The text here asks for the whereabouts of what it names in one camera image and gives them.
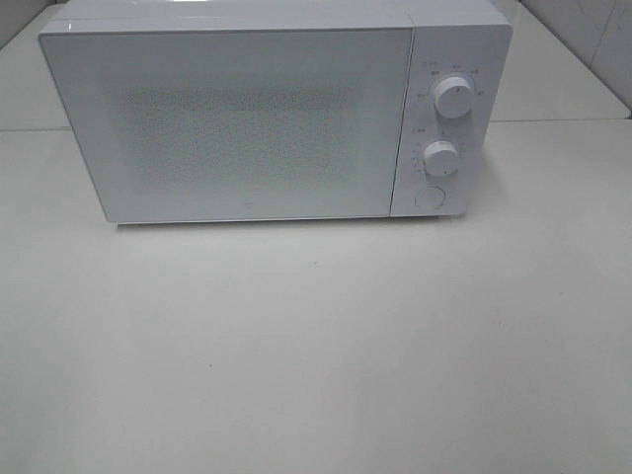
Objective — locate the upper white power knob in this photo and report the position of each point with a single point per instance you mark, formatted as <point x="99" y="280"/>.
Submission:
<point x="453" y="96"/>

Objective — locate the white microwave door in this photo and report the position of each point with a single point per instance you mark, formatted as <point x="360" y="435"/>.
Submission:
<point x="188" y="127"/>

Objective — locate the round white door button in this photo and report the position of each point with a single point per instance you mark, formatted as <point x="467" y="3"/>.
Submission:
<point x="430" y="199"/>

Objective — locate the white timer knob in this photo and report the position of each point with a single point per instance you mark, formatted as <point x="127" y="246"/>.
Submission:
<point x="440" y="159"/>

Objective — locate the white microwave oven body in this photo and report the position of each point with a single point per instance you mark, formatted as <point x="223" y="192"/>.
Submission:
<point x="449" y="37"/>

